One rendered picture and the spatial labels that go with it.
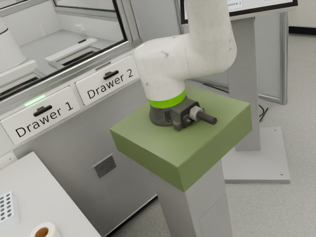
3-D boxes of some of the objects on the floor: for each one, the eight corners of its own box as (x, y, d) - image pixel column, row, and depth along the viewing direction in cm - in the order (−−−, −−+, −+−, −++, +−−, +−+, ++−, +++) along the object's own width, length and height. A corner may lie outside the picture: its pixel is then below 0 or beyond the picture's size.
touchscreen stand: (290, 183, 170) (294, 1, 115) (211, 182, 183) (181, 19, 128) (280, 130, 209) (280, -25, 154) (216, 132, 223) (194, -9, 168)
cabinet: (183, 183, 188) (154, 70, 145) (32, 308, 144) (-75, 198, 101) (109, 131, 257) (74, 45, 214) (-9, 205, 213) (-83, 114, 170)
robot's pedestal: (250, 253, 142) (238, 126, 101) (211, 303, 127) (177, 180, 86) (203, 220, 163) (177, 104, 122) (164, 260, 148) (120, 145, 107)
